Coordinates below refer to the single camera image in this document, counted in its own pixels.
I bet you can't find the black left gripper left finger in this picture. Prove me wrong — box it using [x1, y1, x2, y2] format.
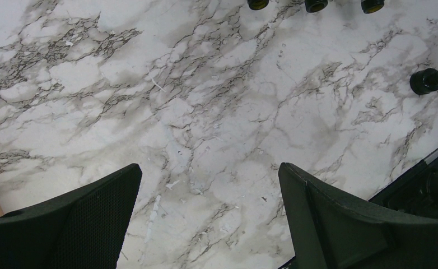
[0, 164, 142, 268]

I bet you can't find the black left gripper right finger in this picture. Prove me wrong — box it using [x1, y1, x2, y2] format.
[278, 163, 438, 268]

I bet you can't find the green wine bottle dark label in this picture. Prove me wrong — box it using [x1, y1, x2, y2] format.
[304, 0, 328, 13]

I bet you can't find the green wine bottle silver neck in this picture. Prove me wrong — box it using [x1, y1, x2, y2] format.
[361, 0, 385, 14]

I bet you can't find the green wine bottle white label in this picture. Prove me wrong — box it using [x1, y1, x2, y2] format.
[247, 0, 269, 11]

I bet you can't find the red and black stopper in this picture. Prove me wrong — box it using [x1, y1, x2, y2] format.
[409, 68, 438, 95]

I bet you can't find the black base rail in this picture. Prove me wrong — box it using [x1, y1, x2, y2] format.
[369, 149, 438, 219]

